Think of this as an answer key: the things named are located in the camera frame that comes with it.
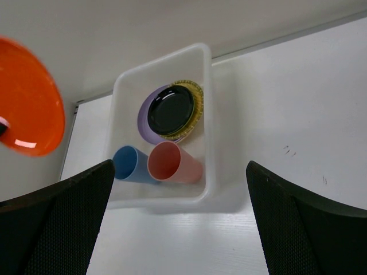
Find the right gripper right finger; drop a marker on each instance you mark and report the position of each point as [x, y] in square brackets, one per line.
[302, 232]

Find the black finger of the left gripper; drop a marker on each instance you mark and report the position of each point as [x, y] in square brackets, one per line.
[4, 125]

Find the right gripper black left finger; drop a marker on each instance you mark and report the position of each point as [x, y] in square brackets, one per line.
[54, 230]

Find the orange round plate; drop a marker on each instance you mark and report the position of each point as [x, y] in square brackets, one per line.
[30, 102]

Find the blue plastic cup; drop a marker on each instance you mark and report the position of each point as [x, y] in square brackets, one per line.
[131, 166]

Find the pink plastic cup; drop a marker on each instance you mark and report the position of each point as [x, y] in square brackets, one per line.
[168, 162]

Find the purple round plate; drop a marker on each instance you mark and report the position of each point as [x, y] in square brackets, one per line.
[145, 131]

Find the black round plate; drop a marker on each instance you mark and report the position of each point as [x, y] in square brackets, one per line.
[170, 110]

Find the yellow woven pattern plate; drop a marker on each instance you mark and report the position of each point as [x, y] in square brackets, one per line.
[198, 96]

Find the white plastic bin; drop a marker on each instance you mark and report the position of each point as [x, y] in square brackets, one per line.
[130, 90]

